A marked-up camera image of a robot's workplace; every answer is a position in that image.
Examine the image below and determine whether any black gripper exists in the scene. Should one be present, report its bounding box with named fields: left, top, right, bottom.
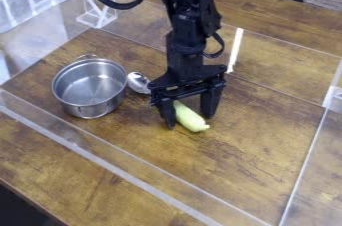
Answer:
left=148, top=65, right=227, bottom=129

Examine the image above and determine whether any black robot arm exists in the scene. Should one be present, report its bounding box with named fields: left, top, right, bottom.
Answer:
left=148, top=0, right=227, bottom=127

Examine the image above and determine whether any clear acrylic enclosure panel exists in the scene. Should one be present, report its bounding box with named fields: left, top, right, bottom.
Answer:
left=0, top=89, right=271, bottom=226

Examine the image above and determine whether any small steel pot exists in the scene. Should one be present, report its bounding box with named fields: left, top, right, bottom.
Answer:
left=51, top=54, right=128, bottom=119

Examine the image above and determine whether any clear acrylic triangle bracket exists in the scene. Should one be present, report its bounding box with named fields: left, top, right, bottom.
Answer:
left=76, top=0, right=117, bottom=29

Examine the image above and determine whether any green handled metal spoon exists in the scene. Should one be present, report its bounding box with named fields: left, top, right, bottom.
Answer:
left=127, top=72, right=210, bottom=132

